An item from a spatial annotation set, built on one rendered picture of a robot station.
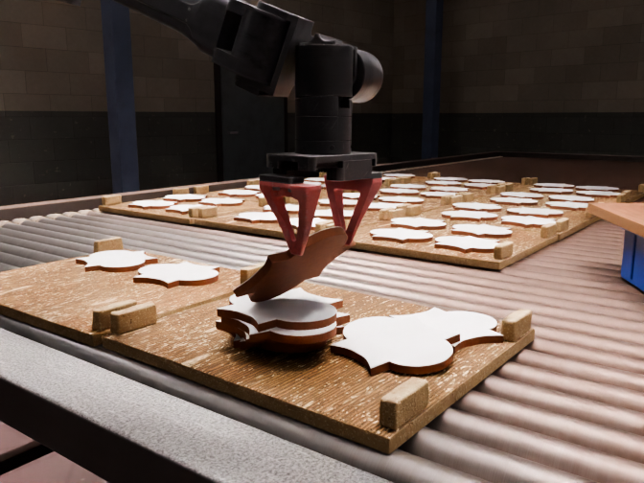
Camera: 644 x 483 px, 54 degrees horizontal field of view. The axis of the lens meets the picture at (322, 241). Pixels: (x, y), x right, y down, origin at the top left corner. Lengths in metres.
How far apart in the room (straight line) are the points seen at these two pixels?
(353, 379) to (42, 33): 5.92
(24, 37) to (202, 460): 5.91
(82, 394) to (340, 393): 0.27
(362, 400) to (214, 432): 0.14
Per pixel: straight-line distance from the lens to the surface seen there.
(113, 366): 0.79
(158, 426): 0.63
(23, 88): 6.30
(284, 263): 0.64
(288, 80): 0.67
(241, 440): 0.59
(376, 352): 0.69
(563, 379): 0.74
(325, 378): 0.66
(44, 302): 0.99
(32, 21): 6.39
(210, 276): 1.03
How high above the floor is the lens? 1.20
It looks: 11 degrees down
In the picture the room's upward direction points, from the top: straight up
